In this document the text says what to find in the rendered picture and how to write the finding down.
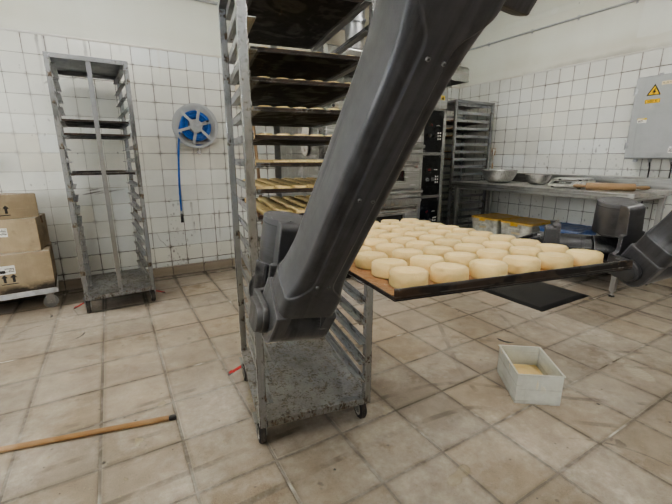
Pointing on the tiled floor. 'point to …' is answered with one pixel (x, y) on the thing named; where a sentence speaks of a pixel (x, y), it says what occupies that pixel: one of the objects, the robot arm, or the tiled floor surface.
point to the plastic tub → (530, 375)
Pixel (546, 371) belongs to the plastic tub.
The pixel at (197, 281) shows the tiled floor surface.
